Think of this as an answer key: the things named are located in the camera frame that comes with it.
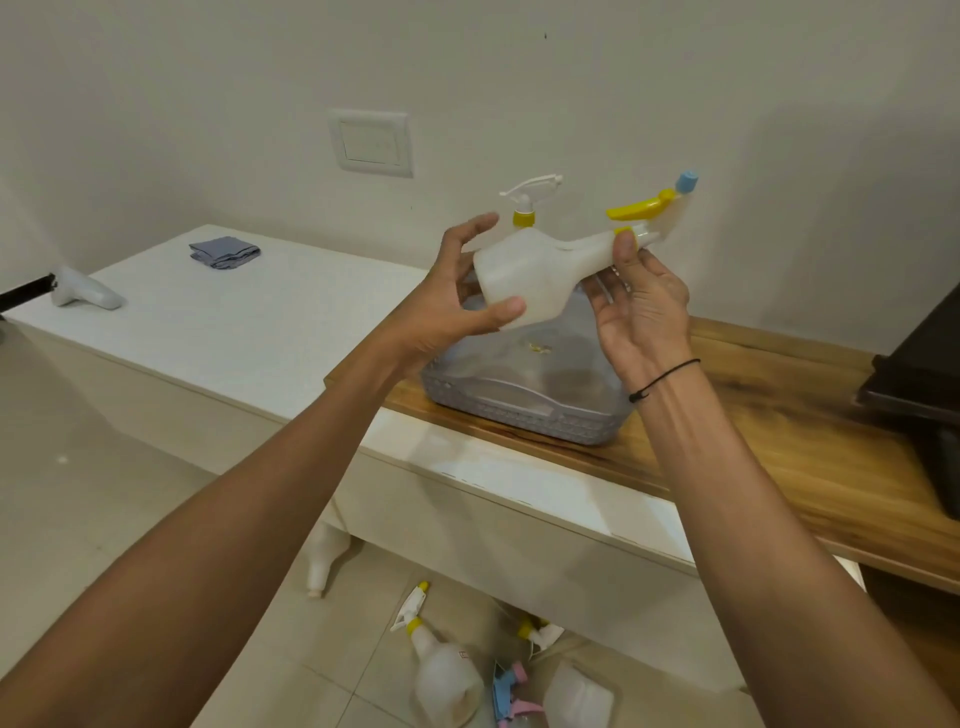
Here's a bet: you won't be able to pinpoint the person's left hand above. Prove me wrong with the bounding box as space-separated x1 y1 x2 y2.
386 212 528 380

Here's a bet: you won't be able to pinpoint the person's right hand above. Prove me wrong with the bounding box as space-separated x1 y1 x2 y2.
581 228 696 396

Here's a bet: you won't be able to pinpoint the white spray bottle blue nozzle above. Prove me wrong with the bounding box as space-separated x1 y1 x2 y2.
472 171 701 332

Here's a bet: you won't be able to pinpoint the person's right forearm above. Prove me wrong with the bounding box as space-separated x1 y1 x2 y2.
628 360 960 728

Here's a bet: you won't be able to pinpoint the person's left forearm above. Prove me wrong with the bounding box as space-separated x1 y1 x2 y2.
0 337 423 728

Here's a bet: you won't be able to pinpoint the grey plastic basket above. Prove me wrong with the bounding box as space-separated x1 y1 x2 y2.
420 288 636 448

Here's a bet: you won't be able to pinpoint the black wrist band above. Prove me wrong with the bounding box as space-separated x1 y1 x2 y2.
627 357 703 405

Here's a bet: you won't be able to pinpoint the spray bottle white trigger head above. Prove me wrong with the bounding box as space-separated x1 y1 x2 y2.
499 174 564 230
516 614 566 663
389 580 486 728

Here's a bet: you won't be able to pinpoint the wooden board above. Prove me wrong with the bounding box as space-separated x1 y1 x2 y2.
324 315 960 598

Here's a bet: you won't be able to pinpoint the white cabinet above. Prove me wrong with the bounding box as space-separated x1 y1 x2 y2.
3 223 751 696

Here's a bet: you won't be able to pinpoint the blue folded cloth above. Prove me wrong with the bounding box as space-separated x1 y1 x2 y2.
188 235 262 271

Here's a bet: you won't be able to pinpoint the white bottle without head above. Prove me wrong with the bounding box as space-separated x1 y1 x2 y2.
305 517 353 600

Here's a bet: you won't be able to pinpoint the dark brown furniture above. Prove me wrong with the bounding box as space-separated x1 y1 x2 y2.
857 280 960 520

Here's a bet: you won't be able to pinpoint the pink and blue spray head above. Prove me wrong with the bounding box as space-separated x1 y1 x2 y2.
490 659 546 728

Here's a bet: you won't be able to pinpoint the white plastic bottle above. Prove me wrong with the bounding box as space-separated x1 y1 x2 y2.
540 663 616 728

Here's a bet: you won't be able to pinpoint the white handheld controller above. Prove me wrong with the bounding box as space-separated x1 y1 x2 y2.
50 265 126 312

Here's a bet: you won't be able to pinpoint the black bar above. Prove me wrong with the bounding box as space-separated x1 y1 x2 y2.
0 273 58 316

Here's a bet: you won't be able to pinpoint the white wall switch plate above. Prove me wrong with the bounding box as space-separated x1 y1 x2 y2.
329 108 414 180

